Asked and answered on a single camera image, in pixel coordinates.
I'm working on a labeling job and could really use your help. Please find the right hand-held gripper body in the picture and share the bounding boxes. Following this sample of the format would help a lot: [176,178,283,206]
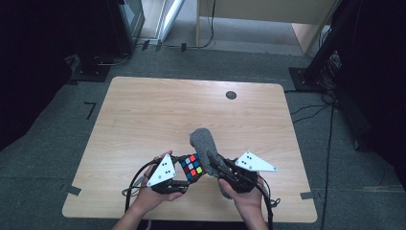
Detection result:
[219,150,279,195]

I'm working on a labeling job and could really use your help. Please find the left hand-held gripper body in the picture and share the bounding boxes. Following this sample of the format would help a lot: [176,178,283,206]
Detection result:
[146,153,190,196]

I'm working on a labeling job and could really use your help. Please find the multicoloured puzzle cube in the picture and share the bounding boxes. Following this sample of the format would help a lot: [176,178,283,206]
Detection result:
[178,153,205,183]

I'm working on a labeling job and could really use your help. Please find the grey cloth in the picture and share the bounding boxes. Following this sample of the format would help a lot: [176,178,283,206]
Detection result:
[189,127,234,201]

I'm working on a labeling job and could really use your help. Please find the person's right hand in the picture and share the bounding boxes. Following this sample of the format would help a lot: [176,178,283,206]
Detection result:
[217,176,266,219]

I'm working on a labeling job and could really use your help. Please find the person's left hand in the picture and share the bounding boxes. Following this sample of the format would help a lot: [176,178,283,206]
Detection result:
[131,149,185,216]

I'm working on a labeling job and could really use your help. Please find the black angled floor tape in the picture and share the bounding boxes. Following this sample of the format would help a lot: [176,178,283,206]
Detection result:
[83,101,98,121]

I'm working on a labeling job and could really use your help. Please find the black metal stand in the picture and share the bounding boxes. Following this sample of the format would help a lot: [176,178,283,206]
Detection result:
[288,0,353,94]

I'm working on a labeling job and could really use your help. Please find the white upright panel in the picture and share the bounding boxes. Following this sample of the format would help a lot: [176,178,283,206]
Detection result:
[155,0,187,43]

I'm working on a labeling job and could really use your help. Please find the black monitor cabinet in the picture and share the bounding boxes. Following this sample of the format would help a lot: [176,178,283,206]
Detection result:
[106,0,147,56]

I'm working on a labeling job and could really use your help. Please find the light wooden desk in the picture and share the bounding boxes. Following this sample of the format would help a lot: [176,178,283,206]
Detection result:
[194,0,340,56]

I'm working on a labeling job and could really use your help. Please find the dark curtain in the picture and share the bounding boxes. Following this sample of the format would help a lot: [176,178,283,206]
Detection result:
[0,0,111,151]
[331,0,406,193]

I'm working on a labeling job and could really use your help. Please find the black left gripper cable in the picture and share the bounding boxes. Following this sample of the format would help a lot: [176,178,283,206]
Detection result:
[121,158,162,214]

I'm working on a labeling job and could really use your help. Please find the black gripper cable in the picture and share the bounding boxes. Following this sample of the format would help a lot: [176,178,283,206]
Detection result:
[121,158,162,214]
[254,173,282,230]

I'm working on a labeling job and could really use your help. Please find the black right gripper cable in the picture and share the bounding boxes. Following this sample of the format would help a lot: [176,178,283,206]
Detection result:
[254,173,282,230]

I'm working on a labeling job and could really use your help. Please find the long black floor cable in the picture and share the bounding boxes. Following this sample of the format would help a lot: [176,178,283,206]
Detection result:
[320,104,335,230]

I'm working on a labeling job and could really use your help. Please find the forked black floor cable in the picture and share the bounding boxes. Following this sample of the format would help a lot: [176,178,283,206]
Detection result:
[283,88,337,125]

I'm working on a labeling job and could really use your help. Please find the coiled black floor cable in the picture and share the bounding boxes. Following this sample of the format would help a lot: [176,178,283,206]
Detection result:
[94,52,132,67]

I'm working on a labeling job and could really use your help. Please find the black stand base plate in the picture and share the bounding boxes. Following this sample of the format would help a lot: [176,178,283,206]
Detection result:
[67,53,112,83]

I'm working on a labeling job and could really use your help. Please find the black hanging cable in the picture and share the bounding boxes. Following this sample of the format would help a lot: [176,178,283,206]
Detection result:
[166,0,217,50]

